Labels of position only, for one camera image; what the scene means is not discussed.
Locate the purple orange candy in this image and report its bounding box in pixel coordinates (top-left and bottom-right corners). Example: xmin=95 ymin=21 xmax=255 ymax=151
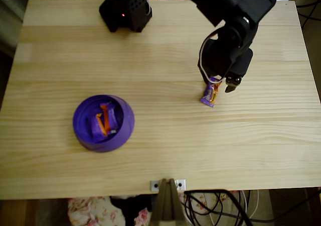
xmin=86 ymin=112 xmax=108 ymax=143
xmin=200 ymin=76 xmax=222 ymax=108
xmin=99 ymin=101 xmax=119 ymax=134

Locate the purple plastic bowl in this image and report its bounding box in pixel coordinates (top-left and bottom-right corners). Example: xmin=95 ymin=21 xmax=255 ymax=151
xmin=72 ymin=94 xmax=135 ymax=153

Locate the black bulky item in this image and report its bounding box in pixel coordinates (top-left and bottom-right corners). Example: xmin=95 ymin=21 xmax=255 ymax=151
xmin=109 ymin=194 xmax=153 ymax=226

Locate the floral pink white cloth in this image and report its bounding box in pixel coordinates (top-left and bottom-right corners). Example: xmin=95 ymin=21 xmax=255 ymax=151
xmin=67 ymin=190 xmax=240 ymax=226

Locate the grey curtain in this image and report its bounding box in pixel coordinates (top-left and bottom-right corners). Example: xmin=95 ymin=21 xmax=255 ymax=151
xmin=0 ymin=0 xmax=101 ymax=58

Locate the gripper servo wire bundle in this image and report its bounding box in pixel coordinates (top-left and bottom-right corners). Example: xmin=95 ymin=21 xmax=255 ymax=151
xmin=198 ymin=29 xmax=224 ymax=84

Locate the thin black cable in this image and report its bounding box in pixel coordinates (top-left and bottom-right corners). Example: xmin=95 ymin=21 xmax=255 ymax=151
xmin=296 ymin=0 xmax=321 ymax=32
xmin=185 ymin=191 xmax=321 ymax=226

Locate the white cable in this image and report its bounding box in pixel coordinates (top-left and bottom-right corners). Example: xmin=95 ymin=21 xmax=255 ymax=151
xmin=208 ymin=189 xmax=260 ymax=226

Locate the thick black cable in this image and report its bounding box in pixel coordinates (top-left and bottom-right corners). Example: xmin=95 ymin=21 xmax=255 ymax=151
xmin=184 ymin=189 xmax=254 ymax=226

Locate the silver metal bracket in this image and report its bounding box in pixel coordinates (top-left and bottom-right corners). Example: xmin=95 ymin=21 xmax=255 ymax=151
xmin=149 ymin=178 xmax=187 ymax=192

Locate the tan camera stand post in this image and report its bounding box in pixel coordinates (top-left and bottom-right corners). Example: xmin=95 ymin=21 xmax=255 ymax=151
xmin=149 ymin=177 xmax=188 ymax=226

